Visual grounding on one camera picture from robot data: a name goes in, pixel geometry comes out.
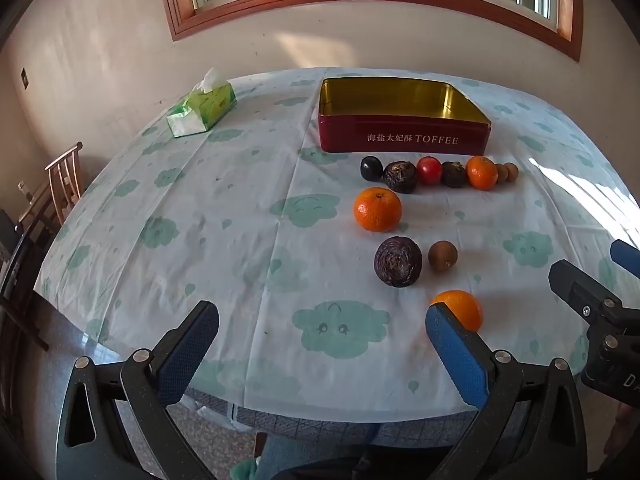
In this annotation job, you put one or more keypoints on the brown longan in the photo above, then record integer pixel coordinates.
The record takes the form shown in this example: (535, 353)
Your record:
(502, 173)
(512, 172)

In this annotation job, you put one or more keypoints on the green tissue box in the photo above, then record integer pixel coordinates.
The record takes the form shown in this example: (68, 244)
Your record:
(203, 107)

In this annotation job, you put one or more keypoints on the cloud print tablecloth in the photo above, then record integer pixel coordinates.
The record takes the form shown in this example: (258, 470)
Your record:
(257, 219)

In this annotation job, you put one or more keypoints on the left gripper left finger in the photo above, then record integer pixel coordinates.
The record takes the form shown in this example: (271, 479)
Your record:
(92, 442)

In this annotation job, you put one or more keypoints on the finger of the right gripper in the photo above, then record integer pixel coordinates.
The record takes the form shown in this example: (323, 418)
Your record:
(594, 303)
(626, 256)

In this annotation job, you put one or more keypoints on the small orange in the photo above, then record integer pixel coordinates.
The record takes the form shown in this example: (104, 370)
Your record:
(482, 173)

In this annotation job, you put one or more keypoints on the dark plum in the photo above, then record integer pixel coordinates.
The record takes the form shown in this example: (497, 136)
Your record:
(371, 169)

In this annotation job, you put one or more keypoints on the person right hand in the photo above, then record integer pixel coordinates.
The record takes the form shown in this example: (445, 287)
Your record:
(624, 436)

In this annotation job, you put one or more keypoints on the large dark purple fruit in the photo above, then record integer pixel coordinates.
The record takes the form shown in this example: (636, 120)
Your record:
(398, 262)

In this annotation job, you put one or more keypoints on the brown kiwi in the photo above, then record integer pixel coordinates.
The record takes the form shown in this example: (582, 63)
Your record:
(442, 256)

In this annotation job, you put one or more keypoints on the dark wrinkled fruit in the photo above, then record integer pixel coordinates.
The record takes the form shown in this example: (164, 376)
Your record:
(454, 175)
(401, 177)

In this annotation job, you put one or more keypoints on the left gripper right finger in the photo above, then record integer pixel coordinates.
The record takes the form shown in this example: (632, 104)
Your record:
(528, 422)

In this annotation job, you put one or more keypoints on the red gold toffee tin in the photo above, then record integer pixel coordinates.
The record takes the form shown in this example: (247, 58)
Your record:
(397, 114)

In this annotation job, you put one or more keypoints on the wall switch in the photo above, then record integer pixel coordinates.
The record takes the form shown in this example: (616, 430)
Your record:
(24, 79)

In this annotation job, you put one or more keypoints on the large orange mandarin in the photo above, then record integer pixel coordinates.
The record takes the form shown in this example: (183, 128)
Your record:
(377, 210)

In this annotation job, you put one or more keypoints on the red tomato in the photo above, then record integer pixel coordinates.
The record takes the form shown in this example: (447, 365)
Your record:
(429, 171)

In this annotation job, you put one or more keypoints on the wooden chair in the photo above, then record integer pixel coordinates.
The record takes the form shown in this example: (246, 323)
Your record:
(65, 181)

